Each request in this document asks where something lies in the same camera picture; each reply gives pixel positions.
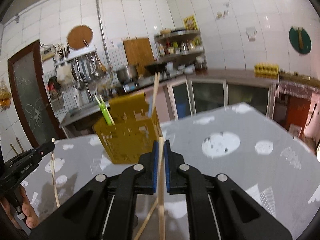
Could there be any wooden chopstick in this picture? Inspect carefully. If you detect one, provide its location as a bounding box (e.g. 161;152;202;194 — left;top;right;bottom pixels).
51;150;60;208
134;197;158;240
158;137;165;240

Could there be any green handled knife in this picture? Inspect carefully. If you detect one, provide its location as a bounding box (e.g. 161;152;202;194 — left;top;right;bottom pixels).
94;95;114;126

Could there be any light blue utensil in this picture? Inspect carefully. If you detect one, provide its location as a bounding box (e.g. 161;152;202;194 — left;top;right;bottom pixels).
148;95;153;118

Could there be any left hand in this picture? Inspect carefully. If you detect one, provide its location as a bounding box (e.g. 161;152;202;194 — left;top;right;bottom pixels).
1;185;39;229

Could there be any grey patterned tablecloth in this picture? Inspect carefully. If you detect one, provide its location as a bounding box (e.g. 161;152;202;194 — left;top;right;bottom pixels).
22;103;319;239

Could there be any yellow utensil holder basket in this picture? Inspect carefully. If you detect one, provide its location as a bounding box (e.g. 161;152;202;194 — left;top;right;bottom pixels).
93;93;162;164

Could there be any dark wooden door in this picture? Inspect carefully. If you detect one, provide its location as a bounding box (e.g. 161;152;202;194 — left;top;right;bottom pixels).
8;40;66;147

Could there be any steel sink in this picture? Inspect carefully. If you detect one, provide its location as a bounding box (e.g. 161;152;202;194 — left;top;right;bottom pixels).
59;102;100;128

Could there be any faucet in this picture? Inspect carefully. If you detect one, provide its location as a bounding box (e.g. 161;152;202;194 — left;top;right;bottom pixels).
75;72;93;102

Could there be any glass door cabinet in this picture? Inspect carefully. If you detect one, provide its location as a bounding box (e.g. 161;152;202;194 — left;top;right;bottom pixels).
166;76;276;120

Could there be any gas stove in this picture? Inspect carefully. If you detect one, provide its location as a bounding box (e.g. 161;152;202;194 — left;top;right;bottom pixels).
121;76;171;94

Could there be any hanging utensil rack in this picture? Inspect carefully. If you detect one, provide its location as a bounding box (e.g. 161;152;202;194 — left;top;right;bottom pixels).
54;47;107;85

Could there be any steel cooking pot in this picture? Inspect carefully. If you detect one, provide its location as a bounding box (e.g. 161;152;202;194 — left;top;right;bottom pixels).
116;65;138;83

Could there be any black wok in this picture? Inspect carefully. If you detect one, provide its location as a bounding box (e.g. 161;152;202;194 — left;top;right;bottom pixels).
145;62;167;75

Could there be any yellow egg tray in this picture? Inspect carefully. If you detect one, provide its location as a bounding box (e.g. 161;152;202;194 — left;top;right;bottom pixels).
254;62;279;79

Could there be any round wooden board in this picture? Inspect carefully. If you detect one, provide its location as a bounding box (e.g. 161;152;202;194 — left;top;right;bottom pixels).
67;25;93;50

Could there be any rectangular wooden cutting board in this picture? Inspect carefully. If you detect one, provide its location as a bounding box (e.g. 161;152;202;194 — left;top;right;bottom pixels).
123;37;155;77

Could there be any corner metal shelf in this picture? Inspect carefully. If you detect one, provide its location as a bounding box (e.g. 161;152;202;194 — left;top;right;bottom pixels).
154;29;206;68

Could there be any white wall socket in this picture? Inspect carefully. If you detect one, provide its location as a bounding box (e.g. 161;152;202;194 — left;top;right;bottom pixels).
246;27;257;42

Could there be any green round wall plate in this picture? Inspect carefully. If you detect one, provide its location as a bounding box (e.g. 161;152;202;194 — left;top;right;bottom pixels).
289;26;312;55

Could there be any yellow wall poster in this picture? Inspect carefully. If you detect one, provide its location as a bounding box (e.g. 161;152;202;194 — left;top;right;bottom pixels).
183;15;199;30

